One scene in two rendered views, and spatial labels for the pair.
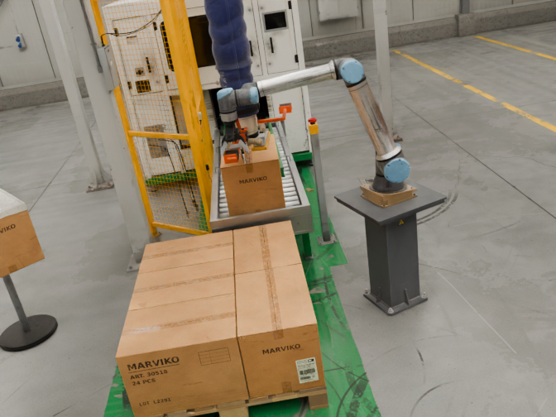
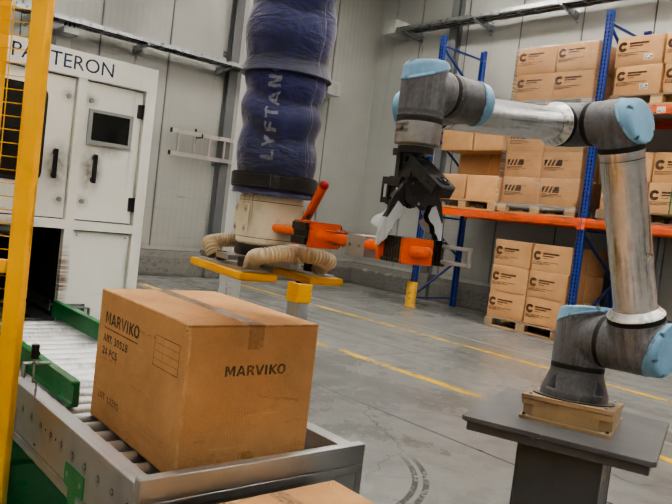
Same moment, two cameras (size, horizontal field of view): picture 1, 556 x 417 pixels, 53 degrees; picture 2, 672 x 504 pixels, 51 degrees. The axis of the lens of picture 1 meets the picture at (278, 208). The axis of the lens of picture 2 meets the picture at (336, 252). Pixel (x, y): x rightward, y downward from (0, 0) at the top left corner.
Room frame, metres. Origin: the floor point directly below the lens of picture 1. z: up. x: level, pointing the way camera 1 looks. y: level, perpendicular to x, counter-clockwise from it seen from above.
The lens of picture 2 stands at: (2.05, 1.16, 1.25)
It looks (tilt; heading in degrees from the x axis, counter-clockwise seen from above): 3 degrees down; 321
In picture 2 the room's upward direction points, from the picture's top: 7 degrees clockwise
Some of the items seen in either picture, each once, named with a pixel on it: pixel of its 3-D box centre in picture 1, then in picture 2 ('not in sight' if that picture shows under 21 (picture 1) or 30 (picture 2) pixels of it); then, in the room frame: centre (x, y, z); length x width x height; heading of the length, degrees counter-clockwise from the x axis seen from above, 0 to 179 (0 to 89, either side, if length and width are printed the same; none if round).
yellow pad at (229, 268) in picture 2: not in sight; (231, 263); (3.62, 0.23, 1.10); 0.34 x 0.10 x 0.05; 173
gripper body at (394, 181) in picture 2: (232, 130); (409, 178); (3.05, 0.19, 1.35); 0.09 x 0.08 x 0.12; 173
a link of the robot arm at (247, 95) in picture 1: (246, 96); (459, 101); (3.05, 0.07, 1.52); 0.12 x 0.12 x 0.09; 89
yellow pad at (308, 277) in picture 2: (261, 138); (295, 267); (3.60, 0.04, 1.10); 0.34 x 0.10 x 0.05; 173
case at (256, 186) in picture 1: (252, 174); (198, 371); (3.89, 0.14, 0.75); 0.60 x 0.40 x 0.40; 0
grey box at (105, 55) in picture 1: (108, 67); not in sight; (4.24, 1.06, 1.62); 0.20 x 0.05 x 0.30; 2
